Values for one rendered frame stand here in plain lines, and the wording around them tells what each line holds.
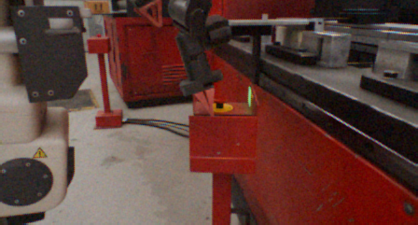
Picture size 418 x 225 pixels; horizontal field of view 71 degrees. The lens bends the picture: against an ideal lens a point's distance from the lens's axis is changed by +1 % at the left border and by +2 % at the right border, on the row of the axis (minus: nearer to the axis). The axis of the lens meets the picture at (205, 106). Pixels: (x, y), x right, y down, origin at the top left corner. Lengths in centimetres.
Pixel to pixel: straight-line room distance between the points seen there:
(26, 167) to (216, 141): 39
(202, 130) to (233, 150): 9
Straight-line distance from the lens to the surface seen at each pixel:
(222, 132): 67
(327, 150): 73
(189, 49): 65
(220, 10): 191
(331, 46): 92
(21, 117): 62
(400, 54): 73
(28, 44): 57
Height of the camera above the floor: 104
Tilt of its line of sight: 19 degrees down
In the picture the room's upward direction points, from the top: straight up
